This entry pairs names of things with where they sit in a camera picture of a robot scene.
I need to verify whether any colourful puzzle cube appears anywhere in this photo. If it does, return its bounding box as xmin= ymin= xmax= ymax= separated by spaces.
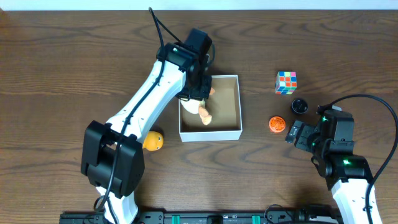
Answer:
xmin=275 ymin=72 xmax=297 ymax=95

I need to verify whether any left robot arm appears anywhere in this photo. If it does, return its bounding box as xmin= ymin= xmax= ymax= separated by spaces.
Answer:
xmin=81 ymin=42 xmax=215 ymax=223

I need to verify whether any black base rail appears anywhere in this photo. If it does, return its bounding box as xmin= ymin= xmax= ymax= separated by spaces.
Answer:
xmin=59 ymin=204 xmax=343 ymax=224

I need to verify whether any orange round spinner toy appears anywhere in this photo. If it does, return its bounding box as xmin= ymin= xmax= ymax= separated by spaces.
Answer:
xmin=269 ymin=116 xmax=286 ymax=133

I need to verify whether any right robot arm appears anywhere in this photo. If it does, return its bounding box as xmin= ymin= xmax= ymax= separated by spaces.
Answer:
xmin=285 ymin=108 xmax=382 ymax=223

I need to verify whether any orange yellow rubber toy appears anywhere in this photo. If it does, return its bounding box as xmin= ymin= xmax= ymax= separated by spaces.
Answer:
xmin=142 ymin=131 xmax=164 ymax=151

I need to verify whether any plush duck toy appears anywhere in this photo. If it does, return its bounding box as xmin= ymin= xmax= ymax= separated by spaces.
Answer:
xmin=180 ymin=98 xmax=212 ymax=125

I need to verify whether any white cardboard box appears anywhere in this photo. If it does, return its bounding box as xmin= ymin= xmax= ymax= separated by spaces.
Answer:
xmin=178 ymin=75 xmax=243 ymax=142

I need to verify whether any black round spinner toy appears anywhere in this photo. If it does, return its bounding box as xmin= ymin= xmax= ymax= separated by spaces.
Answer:
xmin=291 ymin=98 xmax=308 ymax=114

